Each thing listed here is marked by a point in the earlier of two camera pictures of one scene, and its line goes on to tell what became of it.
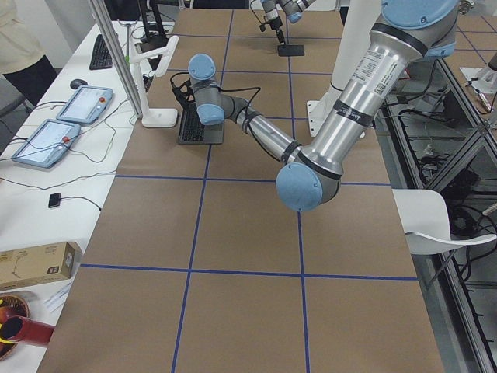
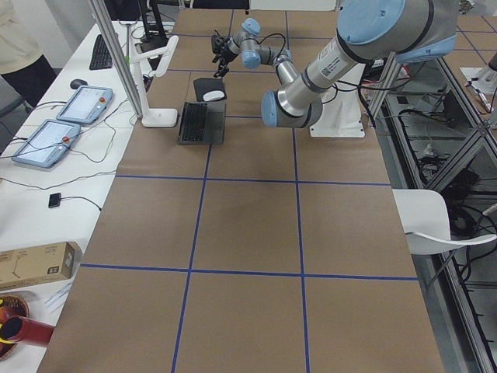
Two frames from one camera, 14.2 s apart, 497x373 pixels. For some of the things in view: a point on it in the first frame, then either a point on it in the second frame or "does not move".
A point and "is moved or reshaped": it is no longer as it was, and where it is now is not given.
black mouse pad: x=290 y=50 is moved or reshaped
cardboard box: x=38 y=265 does not move
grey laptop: x=193 y=130 does not move
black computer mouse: x=76 y=83 does not move
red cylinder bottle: x=22 y=329 does not move
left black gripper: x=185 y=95 -> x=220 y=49
